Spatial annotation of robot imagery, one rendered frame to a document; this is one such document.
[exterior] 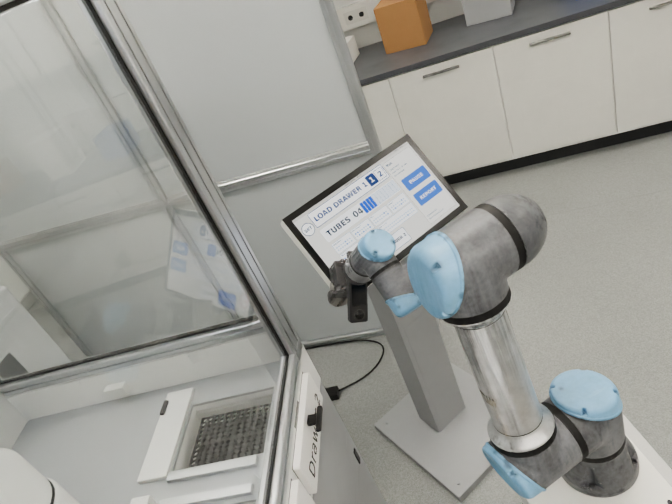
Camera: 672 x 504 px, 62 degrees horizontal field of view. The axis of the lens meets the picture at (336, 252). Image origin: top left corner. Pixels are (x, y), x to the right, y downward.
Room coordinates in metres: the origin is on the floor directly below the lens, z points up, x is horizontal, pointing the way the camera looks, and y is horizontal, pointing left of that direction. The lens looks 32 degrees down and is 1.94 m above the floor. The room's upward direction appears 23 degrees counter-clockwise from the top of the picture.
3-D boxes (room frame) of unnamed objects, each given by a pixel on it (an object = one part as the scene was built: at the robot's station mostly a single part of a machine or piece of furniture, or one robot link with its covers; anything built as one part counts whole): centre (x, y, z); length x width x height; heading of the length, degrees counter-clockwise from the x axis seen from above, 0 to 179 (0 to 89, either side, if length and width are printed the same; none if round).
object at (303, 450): (0.98, 0.24, 0.87); 0.29 x 0.02 x 0.11; 165
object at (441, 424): (1.49, -0.16, 0.51); 0.50 x 0.45 x 1.02; 24
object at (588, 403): (0.63, -0.31, 1.00); 0.13 x 0.12 x 0.14; 104
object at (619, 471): (0.63, -0.31, 0.89); 0.15 x 0.15 x 0.10
